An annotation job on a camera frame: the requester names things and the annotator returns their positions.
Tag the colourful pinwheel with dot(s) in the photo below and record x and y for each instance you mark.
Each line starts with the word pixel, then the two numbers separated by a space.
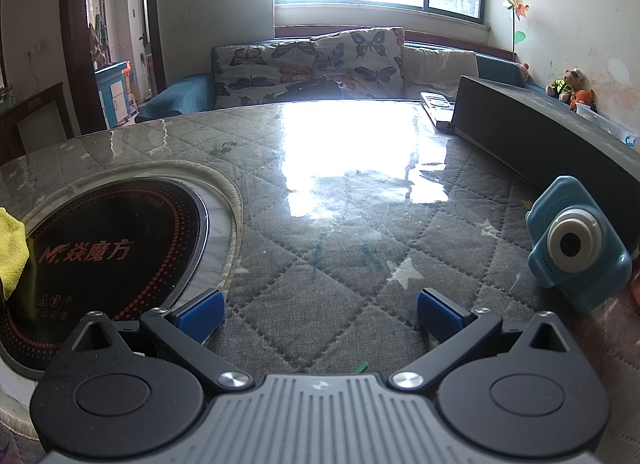
pixel 517 6

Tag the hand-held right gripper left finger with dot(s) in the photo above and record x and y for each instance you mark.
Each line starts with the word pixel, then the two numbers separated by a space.
pixel 200 316

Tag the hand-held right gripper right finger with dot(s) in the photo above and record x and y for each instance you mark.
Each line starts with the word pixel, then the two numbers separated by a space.
pixel 440 316

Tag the dark wooden door frame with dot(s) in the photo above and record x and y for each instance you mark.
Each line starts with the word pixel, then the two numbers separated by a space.
pixel 75 44

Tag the blue toy camera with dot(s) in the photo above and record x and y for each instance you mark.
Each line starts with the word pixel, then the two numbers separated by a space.
pixel 545 214

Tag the dark cloth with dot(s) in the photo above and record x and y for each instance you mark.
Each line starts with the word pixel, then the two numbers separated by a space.
pixel 315 85

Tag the grey remote control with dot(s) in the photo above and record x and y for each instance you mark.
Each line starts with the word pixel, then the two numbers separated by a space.
pixel 437 104

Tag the orange plush toy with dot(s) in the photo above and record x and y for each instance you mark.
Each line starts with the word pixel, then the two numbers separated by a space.
pixel 585 100

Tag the black round induction cooktop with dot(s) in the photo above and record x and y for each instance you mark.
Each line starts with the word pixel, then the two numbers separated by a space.
pixel 125 244

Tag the clear plastic storage box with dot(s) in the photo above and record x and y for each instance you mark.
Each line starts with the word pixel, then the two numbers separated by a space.
pixel 600 119

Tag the yellow microfibre cloth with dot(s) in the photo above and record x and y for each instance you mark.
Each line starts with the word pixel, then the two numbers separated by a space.
pixel 12 254

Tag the black long panel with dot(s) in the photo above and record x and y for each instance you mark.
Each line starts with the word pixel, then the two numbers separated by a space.
pixel 550 134

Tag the blue sofa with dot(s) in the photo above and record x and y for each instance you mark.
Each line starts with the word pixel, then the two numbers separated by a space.
pixel 185 91

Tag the brown teddy bear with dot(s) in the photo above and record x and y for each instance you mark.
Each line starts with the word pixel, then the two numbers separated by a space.
pixel 565 86

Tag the white cushion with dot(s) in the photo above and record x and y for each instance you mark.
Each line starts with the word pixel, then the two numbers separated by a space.
pixel 435 69

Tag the pink plush toy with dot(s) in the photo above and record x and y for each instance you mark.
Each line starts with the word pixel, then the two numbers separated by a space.
pixel 524 71

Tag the blue toy cabinet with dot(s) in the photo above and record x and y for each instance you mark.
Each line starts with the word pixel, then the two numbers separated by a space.
pixel 112 94

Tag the dark wooden side table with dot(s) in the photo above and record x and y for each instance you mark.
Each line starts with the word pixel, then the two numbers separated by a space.
pixel 60 104

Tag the grey quilted star table cover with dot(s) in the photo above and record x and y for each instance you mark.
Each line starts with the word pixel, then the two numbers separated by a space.
pixel 350 294

